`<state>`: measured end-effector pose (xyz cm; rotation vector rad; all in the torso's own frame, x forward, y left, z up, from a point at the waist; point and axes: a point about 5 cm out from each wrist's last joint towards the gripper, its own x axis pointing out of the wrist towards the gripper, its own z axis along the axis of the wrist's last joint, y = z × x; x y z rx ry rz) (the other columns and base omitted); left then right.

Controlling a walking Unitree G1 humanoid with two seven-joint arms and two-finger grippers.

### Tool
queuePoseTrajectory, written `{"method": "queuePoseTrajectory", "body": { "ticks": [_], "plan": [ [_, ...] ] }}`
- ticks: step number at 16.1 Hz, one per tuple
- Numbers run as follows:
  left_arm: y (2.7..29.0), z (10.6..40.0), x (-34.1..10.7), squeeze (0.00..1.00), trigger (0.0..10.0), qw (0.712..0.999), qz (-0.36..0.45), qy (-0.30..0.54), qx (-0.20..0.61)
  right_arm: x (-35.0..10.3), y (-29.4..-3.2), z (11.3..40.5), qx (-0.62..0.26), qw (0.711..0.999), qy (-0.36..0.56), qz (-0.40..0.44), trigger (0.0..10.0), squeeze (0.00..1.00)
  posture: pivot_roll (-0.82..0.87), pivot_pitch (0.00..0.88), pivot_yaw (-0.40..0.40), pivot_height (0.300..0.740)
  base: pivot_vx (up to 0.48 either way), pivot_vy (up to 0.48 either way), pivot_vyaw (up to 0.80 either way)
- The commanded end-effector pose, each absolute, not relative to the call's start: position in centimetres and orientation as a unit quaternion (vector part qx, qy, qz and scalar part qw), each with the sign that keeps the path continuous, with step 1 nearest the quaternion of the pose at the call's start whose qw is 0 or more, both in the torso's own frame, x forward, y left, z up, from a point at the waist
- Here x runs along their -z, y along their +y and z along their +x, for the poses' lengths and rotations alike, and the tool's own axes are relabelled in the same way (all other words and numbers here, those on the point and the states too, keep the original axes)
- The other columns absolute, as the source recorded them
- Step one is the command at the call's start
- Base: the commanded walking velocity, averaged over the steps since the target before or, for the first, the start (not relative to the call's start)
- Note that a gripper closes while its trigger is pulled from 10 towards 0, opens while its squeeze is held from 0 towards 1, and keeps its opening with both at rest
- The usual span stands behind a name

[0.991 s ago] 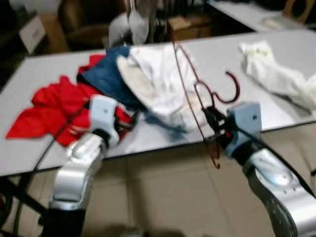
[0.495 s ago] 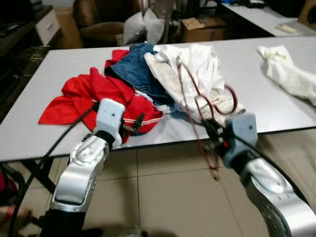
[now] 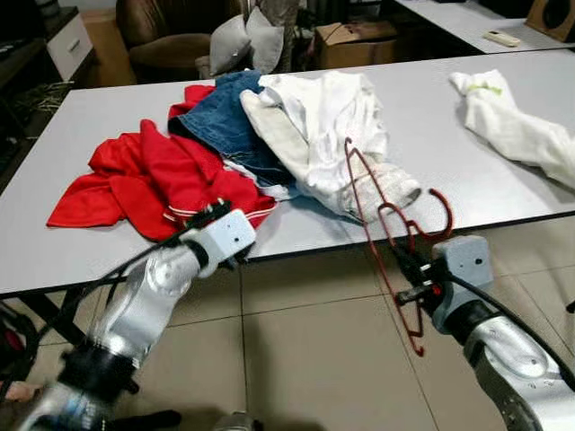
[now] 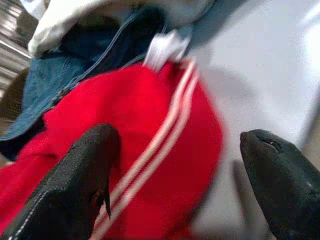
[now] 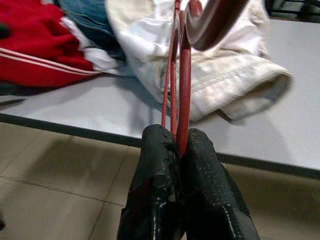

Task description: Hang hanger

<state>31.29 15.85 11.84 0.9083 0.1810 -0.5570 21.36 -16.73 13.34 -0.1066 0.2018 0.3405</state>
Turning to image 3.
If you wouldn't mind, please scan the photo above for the red clothes hanger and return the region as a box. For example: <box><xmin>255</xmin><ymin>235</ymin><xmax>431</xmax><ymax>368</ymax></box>
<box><xmin>344</xmin><ymin>137</ymin><xmax>455</xmax><ymax>357</ymax></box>

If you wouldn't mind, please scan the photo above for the cream garment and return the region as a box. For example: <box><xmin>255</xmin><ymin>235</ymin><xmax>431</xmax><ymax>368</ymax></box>
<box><xmin>238</xmin><ymin>88</ymin><xmax>423</xmax><ymax>221</ymax></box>

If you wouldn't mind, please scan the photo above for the red garment with white stripes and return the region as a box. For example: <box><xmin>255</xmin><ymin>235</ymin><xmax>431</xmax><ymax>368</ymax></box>
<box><xmin>47</xmin><ymin>84</ymin><xmax>278</xmax><ymax>242</ymax></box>

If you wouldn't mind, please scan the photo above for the blue denim garment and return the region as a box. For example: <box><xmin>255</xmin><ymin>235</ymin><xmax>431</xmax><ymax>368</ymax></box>
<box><xmin>169</xmin><ymin>70</ymin><xmax>297</xmax><ymax>189</ymax></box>

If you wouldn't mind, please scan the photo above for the white table with black legs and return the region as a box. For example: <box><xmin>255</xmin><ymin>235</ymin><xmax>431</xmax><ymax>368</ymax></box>
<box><xmin>0</xmin><ymin>49</ymin><xmax>575</xmax><ymax>360</ymax></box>

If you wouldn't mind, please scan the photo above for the crumpled white shirt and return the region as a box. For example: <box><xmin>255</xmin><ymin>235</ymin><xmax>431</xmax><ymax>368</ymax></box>
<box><xmin>261</xmin><ymin>70</ymin><xmax>389</xmax><ymax>203</ymax></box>

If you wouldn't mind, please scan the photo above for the white garment with green mark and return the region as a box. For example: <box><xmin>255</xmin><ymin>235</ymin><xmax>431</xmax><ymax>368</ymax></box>
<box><xmin>449</xmin><ymin>70</ymin><xmax>575</xmax><ymax>189</ymax></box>

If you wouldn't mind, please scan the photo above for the grey pillow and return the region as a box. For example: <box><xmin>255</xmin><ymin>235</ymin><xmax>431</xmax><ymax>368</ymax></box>
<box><xmin>244</xmin><ymin>7</ymin><xmax>287</xmax><ymax>75</ymax></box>
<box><xmin>209</xmin><ymin>13</ymin><xmax>252</xmax><ymax>77</ymax></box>

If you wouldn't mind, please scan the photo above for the brown armchair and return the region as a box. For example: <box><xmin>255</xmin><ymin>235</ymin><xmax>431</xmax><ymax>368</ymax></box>
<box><xmin>115</xmin><ymin>0</ymin><xmax>243</xmax><ymax>77</ymax></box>

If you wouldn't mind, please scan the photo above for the grey robot leg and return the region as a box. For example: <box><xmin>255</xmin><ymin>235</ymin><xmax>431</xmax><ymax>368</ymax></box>
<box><xmin>214</xmin><ymin>411</ymin><xmax>263</xmax><ymax>431</ymax></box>

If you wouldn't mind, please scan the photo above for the white drawer unit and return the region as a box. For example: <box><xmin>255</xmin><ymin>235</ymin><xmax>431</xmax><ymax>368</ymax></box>
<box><xmin>45</xmin><ymin>9</ymin><xmax>95</xmax><ymax>82</ymax></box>

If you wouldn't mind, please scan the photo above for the white remote control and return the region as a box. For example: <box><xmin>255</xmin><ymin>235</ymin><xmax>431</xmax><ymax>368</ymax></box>
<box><xmin>483</xmin><ymin>30</ymin><xmax>522</xmax><ymax>48</ymax></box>

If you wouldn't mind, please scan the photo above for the wooden speaker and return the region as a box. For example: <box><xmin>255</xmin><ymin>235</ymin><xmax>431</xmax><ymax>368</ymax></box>
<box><xmin>526</xmin><ymin>0</ymin><xmax>575</xmax><ymax>43</ymax></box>

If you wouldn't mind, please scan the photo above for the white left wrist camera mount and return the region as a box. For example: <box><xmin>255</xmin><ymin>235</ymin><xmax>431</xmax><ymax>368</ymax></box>
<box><xmin>184</xmin><ymin>208</ymin><xmax>257</xmax><ymax>270</ymax></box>

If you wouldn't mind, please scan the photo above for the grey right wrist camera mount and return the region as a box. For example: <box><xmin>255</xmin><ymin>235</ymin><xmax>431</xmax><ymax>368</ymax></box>
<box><xmin>431</xmin><ymin>235</ymin><xmax>493</xmax><ymax>333</ymax></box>

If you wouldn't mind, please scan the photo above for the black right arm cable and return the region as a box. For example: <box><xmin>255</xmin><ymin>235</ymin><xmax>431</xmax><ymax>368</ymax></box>
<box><xmin>445</xmin><ymin>269</ymin><xmax>575</xmax><ymax>387</ymax></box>

